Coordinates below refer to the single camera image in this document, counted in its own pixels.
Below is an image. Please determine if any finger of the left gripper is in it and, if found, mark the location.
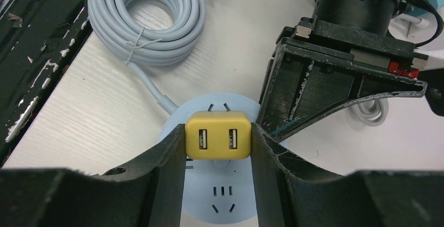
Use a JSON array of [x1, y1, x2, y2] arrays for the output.
[[418, 68, 443, 117]]

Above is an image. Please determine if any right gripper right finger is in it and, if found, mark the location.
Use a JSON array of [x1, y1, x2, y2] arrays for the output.
[[251, 124, 443, 226]]

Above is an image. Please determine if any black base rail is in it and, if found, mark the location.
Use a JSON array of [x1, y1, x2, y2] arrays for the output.
[[1, 0, 92, 163]]

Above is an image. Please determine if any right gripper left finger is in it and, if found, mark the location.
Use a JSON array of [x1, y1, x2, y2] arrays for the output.
[[1, 124, 186, 226]]

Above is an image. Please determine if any coiled light blue cable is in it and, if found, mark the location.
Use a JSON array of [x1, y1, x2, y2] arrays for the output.
[[87, 0, 219, 115]]

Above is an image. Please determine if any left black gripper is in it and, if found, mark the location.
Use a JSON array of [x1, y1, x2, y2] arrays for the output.
[[257, 0, 428, 141]]

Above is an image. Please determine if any yellow adapter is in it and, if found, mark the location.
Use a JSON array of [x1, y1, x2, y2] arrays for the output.
[[185, 111, 252, 160]]

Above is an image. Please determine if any round blue socket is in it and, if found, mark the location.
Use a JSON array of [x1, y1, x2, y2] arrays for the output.
[[158, 93, 260, 224]]

